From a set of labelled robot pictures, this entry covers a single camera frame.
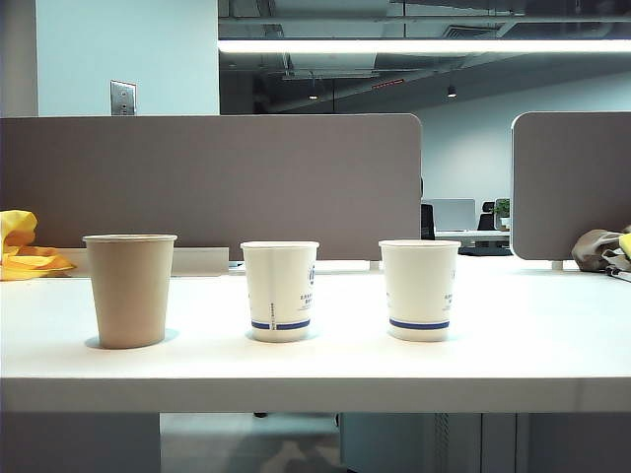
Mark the small yellow bag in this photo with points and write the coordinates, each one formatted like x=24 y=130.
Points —
x=626 y=246

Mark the metal wall switch plate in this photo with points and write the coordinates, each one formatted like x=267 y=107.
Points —
x=123 y=97

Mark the white background desk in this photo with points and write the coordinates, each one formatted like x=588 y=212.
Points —
x=473 y=237

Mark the brown crumpled bag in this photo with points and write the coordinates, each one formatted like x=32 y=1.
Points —
x=591 y=246

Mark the dark office chair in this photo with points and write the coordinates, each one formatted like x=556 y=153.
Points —
x=427 y=222

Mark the wide grey desk partition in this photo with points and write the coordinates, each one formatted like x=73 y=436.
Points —
x=222 y=172

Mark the black ceiling spot lamp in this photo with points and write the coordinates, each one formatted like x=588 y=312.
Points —
x=451 y=91

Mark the green potted plant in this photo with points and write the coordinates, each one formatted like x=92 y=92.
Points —
x=503 y=209

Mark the long ceiling light strip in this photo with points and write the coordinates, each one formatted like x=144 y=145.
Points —
x=443 y=45

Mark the yellow cloth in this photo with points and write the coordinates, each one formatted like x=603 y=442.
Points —
x=20 y=258

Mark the white paper cup blue stripe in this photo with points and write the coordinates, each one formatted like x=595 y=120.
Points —
x=419 y=290
x=278 y=290

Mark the grey under-desk cabinet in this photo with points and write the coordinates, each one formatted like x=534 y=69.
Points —
x=394 y=443

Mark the black office chair with headrest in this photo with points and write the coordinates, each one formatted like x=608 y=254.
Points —
x=487 y=217

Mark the narrow grey desk partition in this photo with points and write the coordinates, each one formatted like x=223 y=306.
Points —
x=572 y=182

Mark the red LED sign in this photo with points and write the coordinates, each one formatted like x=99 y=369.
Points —
x=388 y=84

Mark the brown paper cup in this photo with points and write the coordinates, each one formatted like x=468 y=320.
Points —
x=130 y=295

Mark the wide grey desk leg panel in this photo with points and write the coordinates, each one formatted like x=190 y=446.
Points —
x=74 y=443

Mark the white desk screen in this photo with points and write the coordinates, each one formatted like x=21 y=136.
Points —
x=451 y=214

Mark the grey desk side panel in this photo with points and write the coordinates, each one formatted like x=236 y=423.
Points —
x=577 y=443

